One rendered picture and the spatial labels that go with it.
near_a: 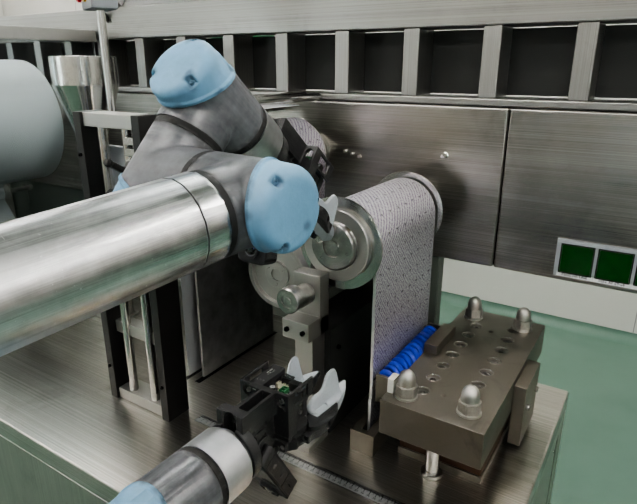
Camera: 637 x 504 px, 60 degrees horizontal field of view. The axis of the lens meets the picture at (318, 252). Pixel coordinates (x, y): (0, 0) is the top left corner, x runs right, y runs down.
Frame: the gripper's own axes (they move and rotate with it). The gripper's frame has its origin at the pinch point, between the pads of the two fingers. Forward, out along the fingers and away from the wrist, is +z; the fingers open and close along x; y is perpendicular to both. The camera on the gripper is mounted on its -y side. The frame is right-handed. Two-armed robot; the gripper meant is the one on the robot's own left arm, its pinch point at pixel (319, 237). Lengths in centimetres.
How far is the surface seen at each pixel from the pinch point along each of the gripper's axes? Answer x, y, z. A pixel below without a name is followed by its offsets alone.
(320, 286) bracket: 0.4, -5.6, 5.9
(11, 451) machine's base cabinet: 58, -51, 14
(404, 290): -7.0, 0.9, 20.6
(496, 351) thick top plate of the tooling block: -21.6, -2.4, 34.3
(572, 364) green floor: -17, 48, 254
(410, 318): -7.0, -2.0, 27.6
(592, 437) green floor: -35, 9, 207
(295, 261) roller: 7.2, -2.2, 7.1
